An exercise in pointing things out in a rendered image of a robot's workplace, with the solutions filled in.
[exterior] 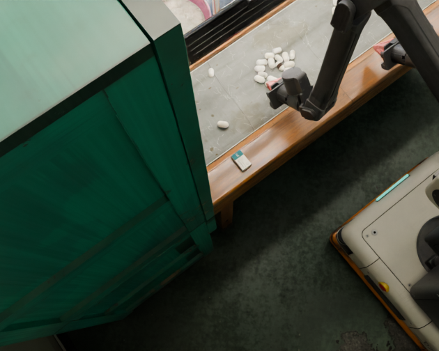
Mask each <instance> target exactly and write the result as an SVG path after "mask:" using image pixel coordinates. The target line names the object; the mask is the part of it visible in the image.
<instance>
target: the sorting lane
mask: <svg viewBox="0 0 439 351"><path fill-rule="evenodd" d="M333 7H335V5H334V4H333V0H296V1H294V2H293V3H291V4H290V5H288V6H287V7H285V8H284V9H283V10H281V11H279V12H278V13H277V14H275V15H273V16H272V17H271V18H270V19H268V20H266V21H265V22H264V23H262V24H260V25H259V26H257V27H256V28H255V29H253V30H252V31H250V32H249V33H247V34H246V35H244V36H243V37H242V38H240V39H239V40H237V41H235V42H234V43H233V44H231V45H229V46H228V47H227V48H226V49H224V50H222V51H221V52H220V53H218V54H216V55H215V56H214V57H212V58H211V59H209V60H208V61H206V62H205V63H203V64H202V65H200V66H199V67H197V68H196V69H195V70H193V71H191V73H190V74H191V78H192V85H193V90H194V98H195V102H196V107H197V114H198V119H199V127H200V131H201V139H202V143H203V151H204V156H205V162H206V166H208V165H210V164H211V163H213V162H214V161H215V160H216V159H218V158H219V157H221V156H222V155H223V154H225V153H226V152H228V151H229V150H230V149H232V148H233V147H234V146H236V145H238V144H239V143H240V142H241V141H243V140H244V139H246V138H247V137H248V136H250V135H251V134H253V133H254V132H255V131H257V130H258V129H259V128H261V127H263V126H264V125H265V124H266V123H268V122H269V121H271V120H272V119H273V118H275V117H276V116H278V115H279V114H280V113H281V112H283V111H284V110H286V109H288V108H289V106H288V105H286V104H283V105H282V106H280V107H279V108H277V109H276V110H274V109H273V108H272V107H271V106H270V103H269V102H270V99H269V98H268V96H267V95H266V92H269V91H270V90H269V88H268V87H267V86H266V85H265V83H266V82H267V81H268V76H273V77H276V78H282V73H283V72H284V71H283V70H282V71H281V70H279V69H278V68H277V67H276V66H275V67H274V68H273V69H272V68H270V67H269V65H268V63H267V65H265V70H264V72H266V73H267V74H268V76H267V77H266V78H264V79H265V81H264V83H262V84H261V83H259V82H257V81H255V80H254V77H255V76H256V75H258V73H259V72H256V71H255V70H254V68H255V66H257V64H256V62H257V60H262V59H265V60H267V61H268V58H266V57H265V53H272V50H273V49H274V48H278V47H280V48H281V49H282V51H281V52H280V53H278V54H275V55H279V56H281V57H282V54H283V52H287V53H288V57H289V54H290V51H291V50H294V51H295V58H294V59H292V60H291V59H289V61H293V62H294V63H295V65H294V66H293V67H292V68H294V67H298V68H300V69H301V71H304V72H306V73H307V76H308V79H309V83H310V84H311V85H313V86H314V85H315V83H316V80H317V77H318V74H319V71H320V69H321V65H322V62H323V59H324V56H325V53H326V50H327V48H328V44H329V41H330V38H331V35H332V31H333V27H332V25H331V24H330V22H331V19H332V16H333V14H332V8H333ZM391 33H392V30H391V29H390V28H389V26H388V25H387V24H386V23H385V22H384V20H383V19H382V18H381V17H379V16H378V15H377V14H376V12H375V11H374V9H373V10H372V11H371V16H370V18H369V21H368V22H367V23H366V25H365V26H364V28H363V30H362V33H361V35H360V38H359V40H358V42H357V45H356V47H355V50H354V52H353V55H352V57H351V59H350V62H349V63H351V62H352V61H354V60H355V59H356V58H358V57H359V56H361V55H362V54H363V53H365V52H366V51H367V50H369V49H371V48H372V47H373V46H374V45H376V44H377V43H379V42H380V41H381V40H383V39H384V38H386V37H387V36H388V35H389V34H391ZM282 58H283V57H282ZM210 68H212V69H213V70H214V76H213V77H209V76H208V70H209V69H210ZM219 121H225V122H227V123H228V124H229V126H228V127H227V128H223V127H218V126H217V123H218V122H219Z"/></svg>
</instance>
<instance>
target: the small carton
mask: <svg viewBox="0 0 439 351"><path fill-rule="evenodd" d="M231 159H232V160H233V161H234V162H235V163H236V164H237V166H238V167H239V168H240V170H241V171H242V172H243V171H245V170H246V169H248V168H249V167H250V166H251V165H252V164H251V162H250V161H249V160H248V159H247V158H246V157H245V155H244V154H243V153H242V151H241V150H239V151H237V152H236V153H234V154H233V155H232V156H231Z"/></svg>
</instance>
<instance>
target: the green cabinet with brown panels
mask: <svg viewBox="0 0 439 351"><path fill-rule="evenodd" d="M213 216H215V215H214V211H213V201H212V198H211V193H210V184H209V179H208V172H207V168H206V162H205V156H204V151H203V143H202V139H201V131H200V127H199V119H198V114H197V107H196V102H195V98H194V90H193V85H192V78H191V74H190V66H189V61H188V57H187V50H186V45H185V39H184V35H183V30H182V26H181V23H180V21H179V20H178V19H177V17H176V16H175V15H174V14H173V13H172V12H171V11H170V10H169V8H168V7H167V6H166V4H165V3H164V2H163V1H162V0H0V347H1V346H5V345H10V344H14V343H20V342H23V341H29V340H33V339H36V338H42V337H46V336H51V335H53V334H55V333H56V332H57V331H58V330H60V329H61V328H62V327H64V326H66V325H67V324H68V323H69V322H71V320H73V319H74V318H76V317H77V316H78V315H79V314H81V313H82V312H84V311H85V310H86V309H88V308H89V307H90V306H92V305H93V304H95V303H96V302H97V301H98V300H100V299H101V298H103V297H104V296H105V295H106V294H108V293H109V292H111V291H112V290H113V289H115V288H116V287H117V286H119V285H120V284H122V283H123V282H124V281H125V280H127V279H128V278H130V277H131V276H132V275H133V274H135V273H136V272H138V271H139V270H140V269H141V268H143V267H144V266H146V265H147V264H149V263H150V262H151V261H152V260H154V259H155V258H157V257H158V256H159V255H160V254H162V253H163V252H164V251H166V250H167V249H168V248H170V247H171V246H173V245H174V244H175V243H177V242H178V241H179V240H181V239H182V238H183V237H185V236H186V235H187V234H188V233H190V232H191V231H193V230H194V229H195V228H196V227H197V226H199V225H200V224H202V223H203V222H204V221H205V220H206V221H208V220H209V219H210V218H212V217H213Z"/></svg>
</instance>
